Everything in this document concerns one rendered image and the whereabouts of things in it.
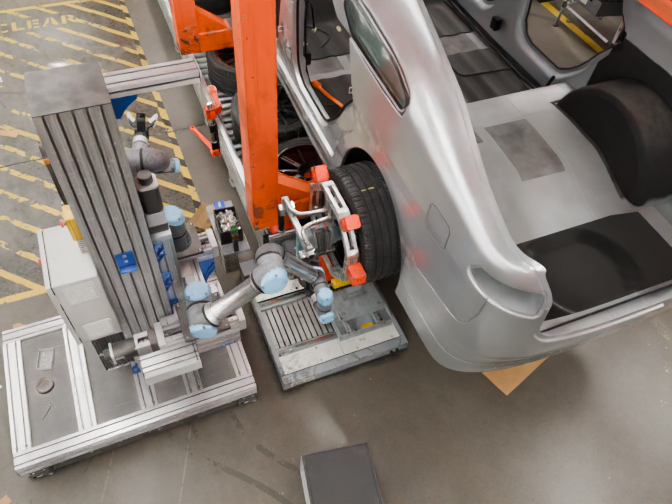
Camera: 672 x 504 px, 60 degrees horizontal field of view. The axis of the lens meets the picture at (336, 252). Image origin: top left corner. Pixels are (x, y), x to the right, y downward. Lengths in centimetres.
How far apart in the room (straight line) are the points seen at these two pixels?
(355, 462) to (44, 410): 168
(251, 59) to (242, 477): 217
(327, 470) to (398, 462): 56
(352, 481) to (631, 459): 172
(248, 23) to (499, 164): 162
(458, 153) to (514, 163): 116
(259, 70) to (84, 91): 95
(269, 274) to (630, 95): 233
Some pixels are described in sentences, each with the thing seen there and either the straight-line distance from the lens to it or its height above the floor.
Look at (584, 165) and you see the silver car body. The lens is 373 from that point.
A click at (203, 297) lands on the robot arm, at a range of 270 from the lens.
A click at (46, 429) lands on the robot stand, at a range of 352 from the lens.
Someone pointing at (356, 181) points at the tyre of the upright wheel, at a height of 118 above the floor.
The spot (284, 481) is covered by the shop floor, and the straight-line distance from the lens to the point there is 341.
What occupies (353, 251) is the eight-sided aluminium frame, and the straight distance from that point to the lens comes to 293.
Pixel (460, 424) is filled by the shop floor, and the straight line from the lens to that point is 365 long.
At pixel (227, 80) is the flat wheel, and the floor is 43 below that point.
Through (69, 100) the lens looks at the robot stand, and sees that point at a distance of 214.
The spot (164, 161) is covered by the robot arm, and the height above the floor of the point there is 140.
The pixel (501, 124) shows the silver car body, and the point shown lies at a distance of 376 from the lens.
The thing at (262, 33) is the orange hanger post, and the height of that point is 184.
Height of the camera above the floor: 327
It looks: 52 degrees down
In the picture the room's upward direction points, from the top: 6 degrees clockwise
